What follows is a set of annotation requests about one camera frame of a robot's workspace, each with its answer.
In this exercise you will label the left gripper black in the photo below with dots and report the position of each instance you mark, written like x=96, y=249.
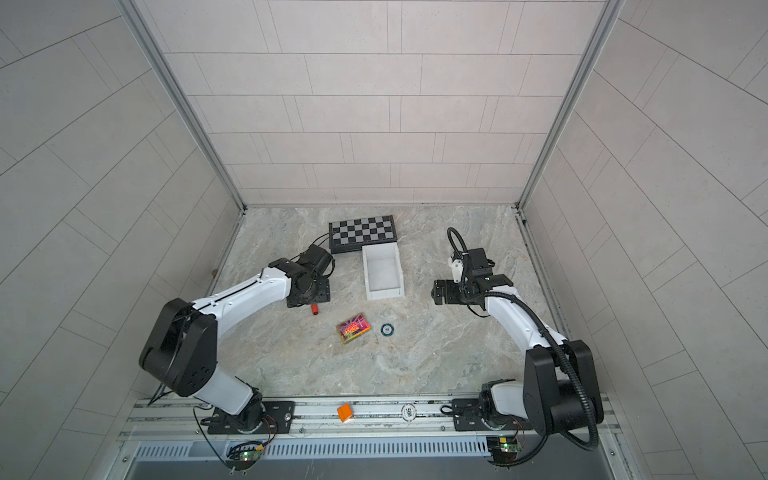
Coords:
x=324, y=294

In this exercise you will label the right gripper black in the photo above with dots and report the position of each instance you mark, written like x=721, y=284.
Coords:
x=450, y=296

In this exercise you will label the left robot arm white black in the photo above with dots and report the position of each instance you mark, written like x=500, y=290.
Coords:
x=181, y=351

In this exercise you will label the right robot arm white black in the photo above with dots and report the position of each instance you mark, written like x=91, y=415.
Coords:
x=559, y=393

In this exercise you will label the white plastic bin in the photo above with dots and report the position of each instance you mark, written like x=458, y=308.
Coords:
x=383, y=272

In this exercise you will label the colourful pink card pack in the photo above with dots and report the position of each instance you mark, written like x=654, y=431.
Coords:
x=353, y=328

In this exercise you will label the black white checkerboard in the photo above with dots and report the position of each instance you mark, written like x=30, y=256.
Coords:
x=352, y=235

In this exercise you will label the orange tape piece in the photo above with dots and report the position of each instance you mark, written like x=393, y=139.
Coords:
x=345, y=412

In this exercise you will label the right green circuit board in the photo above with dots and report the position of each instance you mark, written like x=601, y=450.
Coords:
x=503, y=451

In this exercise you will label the green circuit board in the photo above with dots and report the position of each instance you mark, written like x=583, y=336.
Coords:
x=247, y=452
x=503, y=451

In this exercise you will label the left green circuit board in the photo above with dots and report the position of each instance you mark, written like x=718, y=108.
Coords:
x=247, y=452

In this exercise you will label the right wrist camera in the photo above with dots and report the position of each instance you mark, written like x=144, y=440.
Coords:
x=457, y=269

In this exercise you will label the round white sticker on rail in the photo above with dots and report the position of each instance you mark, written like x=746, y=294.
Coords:
x=409, y=412

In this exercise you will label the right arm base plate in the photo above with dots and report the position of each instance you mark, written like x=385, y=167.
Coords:
x=475, y=414

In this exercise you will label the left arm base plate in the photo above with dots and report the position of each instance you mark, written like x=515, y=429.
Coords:
x=268, y=417

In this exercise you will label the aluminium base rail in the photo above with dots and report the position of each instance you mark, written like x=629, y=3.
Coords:
x=314, y=417

